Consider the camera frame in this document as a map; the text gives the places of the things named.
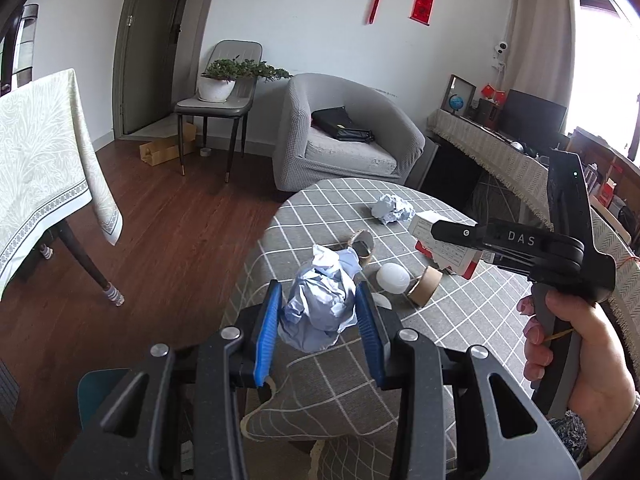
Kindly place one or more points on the grey armchair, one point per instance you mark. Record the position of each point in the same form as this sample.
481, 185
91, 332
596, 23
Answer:
300, 125

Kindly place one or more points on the black monitor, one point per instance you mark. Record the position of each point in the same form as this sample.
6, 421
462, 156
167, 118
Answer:
532, 115

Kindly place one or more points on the beige curtain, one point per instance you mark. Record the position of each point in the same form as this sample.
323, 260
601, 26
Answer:
540, 50

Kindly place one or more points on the potted plant in white pot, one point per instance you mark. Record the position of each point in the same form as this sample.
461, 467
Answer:
217, 87

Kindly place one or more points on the brown cardboard tape roll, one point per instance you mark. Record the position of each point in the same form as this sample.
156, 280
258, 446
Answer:
425, 285

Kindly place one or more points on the white curved plastic piece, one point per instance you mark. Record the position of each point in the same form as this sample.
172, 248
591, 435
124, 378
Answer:
382, 301

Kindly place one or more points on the person's right hand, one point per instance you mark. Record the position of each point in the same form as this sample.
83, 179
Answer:
595, 360

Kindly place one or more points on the large pale blue paper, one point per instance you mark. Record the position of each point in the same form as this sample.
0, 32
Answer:
320, 305

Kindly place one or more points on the dark brown box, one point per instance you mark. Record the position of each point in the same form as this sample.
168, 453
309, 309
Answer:
485, 112

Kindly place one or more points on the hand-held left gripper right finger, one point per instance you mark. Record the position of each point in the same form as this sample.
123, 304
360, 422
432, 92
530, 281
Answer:
370, 330

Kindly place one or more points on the white and red carton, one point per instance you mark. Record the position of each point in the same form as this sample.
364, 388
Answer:
450, 260

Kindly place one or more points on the small red flags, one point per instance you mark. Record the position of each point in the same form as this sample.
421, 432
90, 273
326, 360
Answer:
492, 92

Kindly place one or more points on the dark wooden chair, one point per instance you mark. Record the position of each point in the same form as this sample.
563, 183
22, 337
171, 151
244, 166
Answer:
25, 45

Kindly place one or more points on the black leather bag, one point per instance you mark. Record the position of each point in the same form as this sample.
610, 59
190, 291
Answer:
342, 122

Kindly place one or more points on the pale green patterned tablecloth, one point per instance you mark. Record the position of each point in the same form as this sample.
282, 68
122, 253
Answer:
45, 150

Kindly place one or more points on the teal seat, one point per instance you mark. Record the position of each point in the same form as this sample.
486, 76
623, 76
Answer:
100, 390

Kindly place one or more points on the grey dining chair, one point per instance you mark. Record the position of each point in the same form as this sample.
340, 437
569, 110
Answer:
235, 52

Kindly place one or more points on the wooden picture frame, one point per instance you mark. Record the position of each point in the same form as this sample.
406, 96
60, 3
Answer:
462, 87

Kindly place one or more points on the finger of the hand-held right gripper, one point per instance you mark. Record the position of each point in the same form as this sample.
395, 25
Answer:
465, 234

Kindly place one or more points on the dark table leg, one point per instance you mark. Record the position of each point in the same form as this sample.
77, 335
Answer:
82, 255

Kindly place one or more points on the person's right forearm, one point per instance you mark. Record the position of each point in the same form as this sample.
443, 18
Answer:
600, 425

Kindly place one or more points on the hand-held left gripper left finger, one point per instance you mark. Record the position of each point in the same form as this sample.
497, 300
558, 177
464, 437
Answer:
265, 335

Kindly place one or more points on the flat cardboard box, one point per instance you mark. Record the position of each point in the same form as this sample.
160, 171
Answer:
160, 152

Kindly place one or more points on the white round ball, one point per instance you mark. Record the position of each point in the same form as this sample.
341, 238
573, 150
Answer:
392, 279

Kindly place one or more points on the printed white paper ball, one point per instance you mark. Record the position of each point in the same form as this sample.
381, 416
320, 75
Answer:
393, 208

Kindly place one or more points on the long desk with patterned cloth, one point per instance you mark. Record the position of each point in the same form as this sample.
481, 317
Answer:
500, 150

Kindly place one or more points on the small blue globe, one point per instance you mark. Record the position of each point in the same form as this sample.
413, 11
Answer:
456, 102

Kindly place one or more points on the wooden desk shelf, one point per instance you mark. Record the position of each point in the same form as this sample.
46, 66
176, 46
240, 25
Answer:
610, 170

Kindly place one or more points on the white security camera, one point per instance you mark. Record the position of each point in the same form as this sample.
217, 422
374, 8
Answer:
500, 50

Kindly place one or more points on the grey checked sheet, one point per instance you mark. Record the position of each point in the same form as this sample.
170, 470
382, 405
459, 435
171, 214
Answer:
500, 200

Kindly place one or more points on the black cabinet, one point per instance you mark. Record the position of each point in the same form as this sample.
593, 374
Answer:
450, 170

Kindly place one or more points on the grey door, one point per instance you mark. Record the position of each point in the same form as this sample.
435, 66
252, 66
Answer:
150, 60

